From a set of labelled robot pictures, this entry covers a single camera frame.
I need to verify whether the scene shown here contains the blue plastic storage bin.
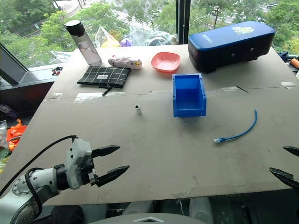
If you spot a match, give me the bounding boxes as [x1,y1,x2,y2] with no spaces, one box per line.
[172,73,207,118]

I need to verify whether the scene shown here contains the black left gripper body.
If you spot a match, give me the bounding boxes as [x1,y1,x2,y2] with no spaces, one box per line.
[78,156,99,187]

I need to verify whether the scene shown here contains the pink plastic bowl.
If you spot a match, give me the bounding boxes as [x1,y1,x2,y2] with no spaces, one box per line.
[150,52,182,73]

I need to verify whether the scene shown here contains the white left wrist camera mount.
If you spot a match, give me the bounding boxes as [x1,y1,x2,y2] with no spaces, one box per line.
[65,138,93,190]

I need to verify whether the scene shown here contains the blue ethernet cable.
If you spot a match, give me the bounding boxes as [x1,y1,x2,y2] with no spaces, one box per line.
[213,109,258,144]

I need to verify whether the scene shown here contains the dark window frame post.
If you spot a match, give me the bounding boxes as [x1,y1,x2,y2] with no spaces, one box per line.
[175,0,192,45]

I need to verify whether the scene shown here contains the orange fabric item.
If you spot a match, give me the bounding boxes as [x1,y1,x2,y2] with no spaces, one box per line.
[6,118,28,150]

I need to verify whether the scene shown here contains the clear plastic bag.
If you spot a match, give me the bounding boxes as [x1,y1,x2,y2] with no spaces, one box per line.
[94,25,122,48]

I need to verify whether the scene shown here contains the grey robot torso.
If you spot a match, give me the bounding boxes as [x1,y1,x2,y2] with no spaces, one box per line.
[88,212,206,224]

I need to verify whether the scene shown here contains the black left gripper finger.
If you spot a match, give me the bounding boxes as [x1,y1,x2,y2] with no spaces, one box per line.
[95,165,130,188]
[90,145,121,159]

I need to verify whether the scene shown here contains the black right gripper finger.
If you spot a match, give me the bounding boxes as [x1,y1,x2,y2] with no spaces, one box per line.
[269,167,299,189]
[282,146,299,157]

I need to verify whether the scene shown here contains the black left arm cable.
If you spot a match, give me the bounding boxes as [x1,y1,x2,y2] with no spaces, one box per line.
[0,134,78,224]

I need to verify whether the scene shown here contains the black white grid pouch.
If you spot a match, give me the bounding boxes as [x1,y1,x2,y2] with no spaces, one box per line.
[77,65,132,97]

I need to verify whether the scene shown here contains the dark blue padded case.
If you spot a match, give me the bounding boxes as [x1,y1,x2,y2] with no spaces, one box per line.
[187,21,277,74]

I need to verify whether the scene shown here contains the clear bottle black cap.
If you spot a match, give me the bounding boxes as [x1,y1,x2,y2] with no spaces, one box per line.
[64,19,102,67]

